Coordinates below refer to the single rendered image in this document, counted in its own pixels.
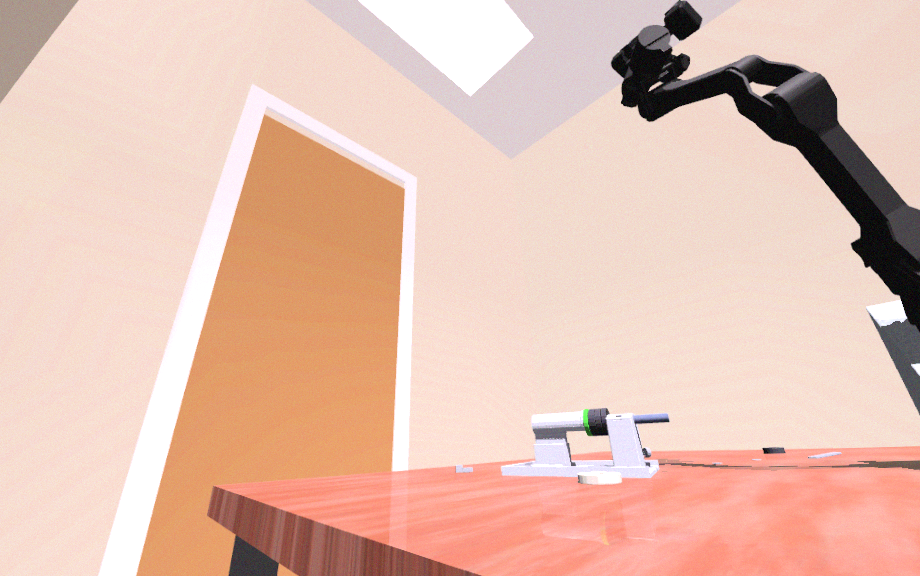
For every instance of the green spacer ring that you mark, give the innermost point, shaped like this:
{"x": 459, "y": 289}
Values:
{"x": 586, "y": 424}

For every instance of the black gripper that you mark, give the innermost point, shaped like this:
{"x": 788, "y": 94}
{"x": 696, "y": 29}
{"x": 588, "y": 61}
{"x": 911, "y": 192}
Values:
{"x": 681, "y": 20}

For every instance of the white flat washer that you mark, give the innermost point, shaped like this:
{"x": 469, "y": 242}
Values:
{"x": 599, "y": 478}

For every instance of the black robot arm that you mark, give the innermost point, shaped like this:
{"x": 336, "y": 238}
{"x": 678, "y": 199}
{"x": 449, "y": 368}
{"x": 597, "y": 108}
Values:
{"x": 801, "y": 112}

